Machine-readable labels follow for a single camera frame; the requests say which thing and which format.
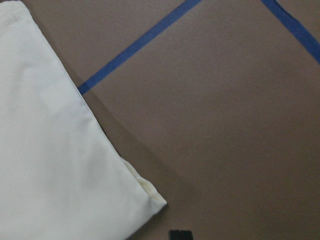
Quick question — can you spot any cream white long-sleeve shirt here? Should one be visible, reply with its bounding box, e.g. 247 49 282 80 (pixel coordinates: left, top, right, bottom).
0 0 167 240

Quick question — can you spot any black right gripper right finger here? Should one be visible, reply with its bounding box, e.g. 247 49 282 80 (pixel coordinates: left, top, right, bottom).
181 230 193 240

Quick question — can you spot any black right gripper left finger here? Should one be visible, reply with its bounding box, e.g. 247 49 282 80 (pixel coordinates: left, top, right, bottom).
169 229 182 240

